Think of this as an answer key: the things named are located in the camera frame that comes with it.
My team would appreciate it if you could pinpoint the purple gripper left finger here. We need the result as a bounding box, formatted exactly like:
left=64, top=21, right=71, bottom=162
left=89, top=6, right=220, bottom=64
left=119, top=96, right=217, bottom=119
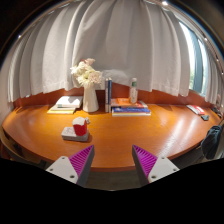
left=46, top=145, right=95, bottom=187

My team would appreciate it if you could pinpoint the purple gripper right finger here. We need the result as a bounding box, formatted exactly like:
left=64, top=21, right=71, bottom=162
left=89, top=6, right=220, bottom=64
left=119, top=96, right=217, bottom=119
left=132, top=145, right=179, bottom=186

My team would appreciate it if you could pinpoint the yellow book under stack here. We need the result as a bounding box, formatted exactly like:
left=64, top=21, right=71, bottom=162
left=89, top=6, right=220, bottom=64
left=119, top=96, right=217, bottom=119
left=47, top=105, right=75, bottom=114

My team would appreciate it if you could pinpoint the dark bag on chair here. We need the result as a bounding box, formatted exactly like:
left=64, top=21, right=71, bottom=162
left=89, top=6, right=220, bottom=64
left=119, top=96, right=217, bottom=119
left=201, top=125, right=222, bottom=160

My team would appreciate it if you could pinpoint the white ribbed vase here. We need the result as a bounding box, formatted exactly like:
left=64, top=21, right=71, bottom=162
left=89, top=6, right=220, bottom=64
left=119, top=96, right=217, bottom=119
left=83, top=86, right=99, bottom=113

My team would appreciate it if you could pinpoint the white book on stack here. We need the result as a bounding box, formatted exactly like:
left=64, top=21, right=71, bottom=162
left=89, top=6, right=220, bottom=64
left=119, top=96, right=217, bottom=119
left=56, top=96, right=83, bottom=108

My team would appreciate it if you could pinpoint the blue flat book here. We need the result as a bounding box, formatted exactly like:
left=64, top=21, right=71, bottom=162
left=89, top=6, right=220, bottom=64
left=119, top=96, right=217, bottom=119
left=112, top=108, right=151, bottom=116

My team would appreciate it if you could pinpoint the orange flat book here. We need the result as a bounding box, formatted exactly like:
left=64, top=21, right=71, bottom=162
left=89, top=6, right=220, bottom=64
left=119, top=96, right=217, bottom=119
left=111, top=98, right=147, bottom=108

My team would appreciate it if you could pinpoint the small dark object right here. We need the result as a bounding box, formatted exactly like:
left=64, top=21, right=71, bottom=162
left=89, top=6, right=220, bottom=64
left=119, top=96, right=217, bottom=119
left=201, top=115, right=209, bottom=121

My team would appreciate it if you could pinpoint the red book at right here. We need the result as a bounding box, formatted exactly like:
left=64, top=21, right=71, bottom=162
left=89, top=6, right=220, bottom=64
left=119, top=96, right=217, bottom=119
left=188, top=105, right=205, bottom=115

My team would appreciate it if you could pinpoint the upright grey book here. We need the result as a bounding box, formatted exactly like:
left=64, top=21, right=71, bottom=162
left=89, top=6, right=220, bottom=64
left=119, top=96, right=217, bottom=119
left=105, top=78, right=109, bottom=113

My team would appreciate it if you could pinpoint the clear plastic bottle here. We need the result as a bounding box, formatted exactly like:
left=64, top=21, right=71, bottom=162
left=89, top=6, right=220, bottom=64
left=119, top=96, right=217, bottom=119
left=129, top=78, right=138, bottom=104

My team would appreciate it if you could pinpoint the upright blue book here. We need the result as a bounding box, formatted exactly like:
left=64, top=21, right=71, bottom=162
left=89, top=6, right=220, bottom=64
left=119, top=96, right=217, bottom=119
left=108, top=78, right=112, bottom=113

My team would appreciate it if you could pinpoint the white flower bouquet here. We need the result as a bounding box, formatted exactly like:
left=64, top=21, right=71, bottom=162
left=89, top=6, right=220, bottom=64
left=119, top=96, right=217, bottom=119
left=71, top=58, right=102, bottom=88

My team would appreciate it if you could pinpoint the white curtain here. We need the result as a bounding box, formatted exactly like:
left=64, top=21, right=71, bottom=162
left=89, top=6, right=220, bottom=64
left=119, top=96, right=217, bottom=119
left=7, top=0, right=224, bottom=105

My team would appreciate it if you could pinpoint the window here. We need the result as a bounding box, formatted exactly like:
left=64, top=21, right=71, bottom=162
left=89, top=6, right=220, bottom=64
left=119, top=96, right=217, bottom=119
left=180, top=23, right=208, bottom=96

